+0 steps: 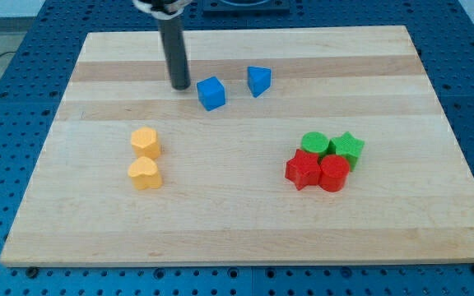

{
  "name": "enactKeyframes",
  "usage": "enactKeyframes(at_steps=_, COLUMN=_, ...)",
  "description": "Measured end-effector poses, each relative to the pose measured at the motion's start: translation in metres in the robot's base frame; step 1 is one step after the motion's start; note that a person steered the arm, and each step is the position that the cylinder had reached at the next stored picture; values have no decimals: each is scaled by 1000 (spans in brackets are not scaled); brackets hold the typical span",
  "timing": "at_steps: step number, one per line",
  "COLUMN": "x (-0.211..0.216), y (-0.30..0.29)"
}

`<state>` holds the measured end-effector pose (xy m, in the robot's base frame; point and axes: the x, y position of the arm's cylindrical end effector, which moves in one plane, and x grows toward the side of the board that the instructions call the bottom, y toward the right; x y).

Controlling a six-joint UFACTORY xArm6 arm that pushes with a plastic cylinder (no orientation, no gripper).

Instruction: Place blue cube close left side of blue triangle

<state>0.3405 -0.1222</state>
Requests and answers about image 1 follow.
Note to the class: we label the blue triangle block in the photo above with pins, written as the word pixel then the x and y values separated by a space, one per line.
pixel 259 80

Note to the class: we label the yellow hexagon block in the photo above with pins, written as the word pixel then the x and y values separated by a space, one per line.
pixel 145 142

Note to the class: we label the green star block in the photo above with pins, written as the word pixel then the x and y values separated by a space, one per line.
pixel 348 147

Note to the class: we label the yellow heart block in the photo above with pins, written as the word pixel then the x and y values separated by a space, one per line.
pixel 144 173

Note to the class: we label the blue cube block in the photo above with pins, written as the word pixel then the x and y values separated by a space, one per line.
pixel 211 93

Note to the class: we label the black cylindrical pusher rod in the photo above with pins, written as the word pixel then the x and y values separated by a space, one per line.
pixel 172 38

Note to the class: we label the red cylinder block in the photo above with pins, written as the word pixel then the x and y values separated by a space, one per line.
pixel 334 173

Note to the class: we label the white rod mount collar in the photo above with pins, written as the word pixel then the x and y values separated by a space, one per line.
pixel 161 9

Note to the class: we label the red star block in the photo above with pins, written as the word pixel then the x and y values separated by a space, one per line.
pixel 303 169

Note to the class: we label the green cylinder block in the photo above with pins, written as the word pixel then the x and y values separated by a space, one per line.
pixel 315 142

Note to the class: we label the light wooden board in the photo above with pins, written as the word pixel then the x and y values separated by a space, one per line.
pixel 225 200

